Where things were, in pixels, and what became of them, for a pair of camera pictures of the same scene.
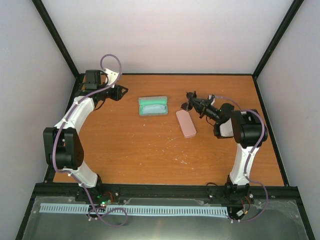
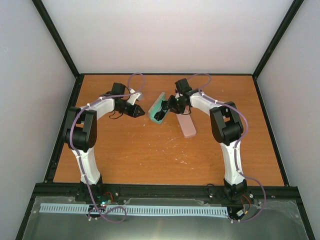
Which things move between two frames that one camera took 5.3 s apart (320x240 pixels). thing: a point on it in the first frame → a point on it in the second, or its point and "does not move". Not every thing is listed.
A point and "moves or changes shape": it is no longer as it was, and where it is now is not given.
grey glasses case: (146, 101) → (156, 107)
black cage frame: (50, 190) does not move
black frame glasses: (187, 106) moves or changes shape
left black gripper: (117, 95) → (134, 113)
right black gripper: (203, 106) → (171, 108)
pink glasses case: (187, 127) does not move
